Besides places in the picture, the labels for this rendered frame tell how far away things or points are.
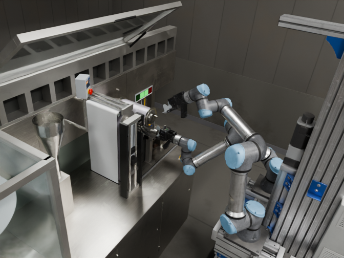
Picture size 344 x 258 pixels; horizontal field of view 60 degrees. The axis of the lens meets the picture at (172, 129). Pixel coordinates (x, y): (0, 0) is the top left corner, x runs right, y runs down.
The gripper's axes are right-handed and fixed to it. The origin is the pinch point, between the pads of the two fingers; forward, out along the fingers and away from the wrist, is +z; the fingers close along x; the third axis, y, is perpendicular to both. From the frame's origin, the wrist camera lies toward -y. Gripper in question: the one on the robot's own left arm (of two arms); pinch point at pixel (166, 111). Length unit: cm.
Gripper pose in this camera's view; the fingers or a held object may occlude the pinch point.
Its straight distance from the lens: 197.2
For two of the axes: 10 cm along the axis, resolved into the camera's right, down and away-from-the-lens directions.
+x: -5.1, 4.2, -7.5
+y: -4.9, -8.6, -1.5
